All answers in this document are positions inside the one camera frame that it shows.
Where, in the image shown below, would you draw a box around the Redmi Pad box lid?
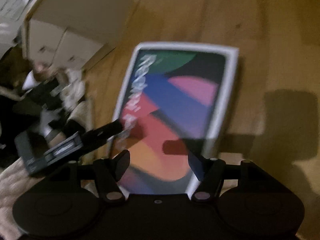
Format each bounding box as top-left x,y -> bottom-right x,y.
108,42 -> 239,195

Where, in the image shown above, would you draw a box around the white sneakers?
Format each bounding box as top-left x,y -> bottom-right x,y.
58,68 -> 86,112

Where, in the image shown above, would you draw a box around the brown cardboard box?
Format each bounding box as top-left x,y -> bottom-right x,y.
22,0 -> 133,69

